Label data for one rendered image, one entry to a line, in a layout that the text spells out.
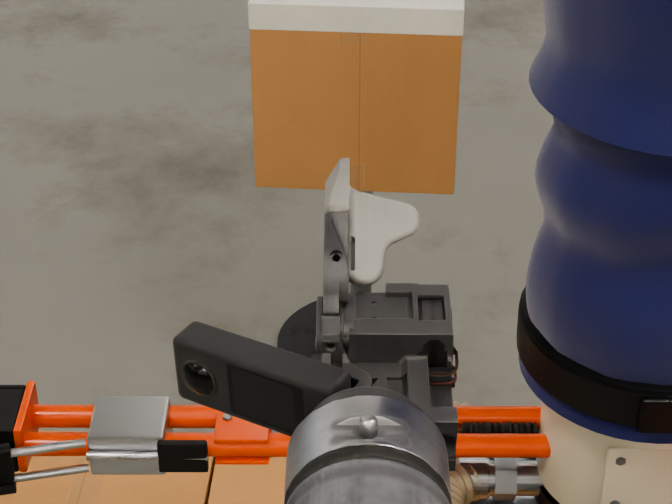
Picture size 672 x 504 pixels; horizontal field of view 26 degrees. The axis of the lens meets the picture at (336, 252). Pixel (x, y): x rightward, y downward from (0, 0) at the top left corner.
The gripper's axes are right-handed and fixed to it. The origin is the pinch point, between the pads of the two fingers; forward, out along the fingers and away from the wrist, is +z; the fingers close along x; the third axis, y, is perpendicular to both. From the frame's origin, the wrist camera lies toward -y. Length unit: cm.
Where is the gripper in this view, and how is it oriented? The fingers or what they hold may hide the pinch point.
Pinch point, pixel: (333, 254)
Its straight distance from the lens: 98.6
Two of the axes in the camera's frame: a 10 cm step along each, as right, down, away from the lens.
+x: 0.0, -8.4, -5.5
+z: 0.1, -5.5, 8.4
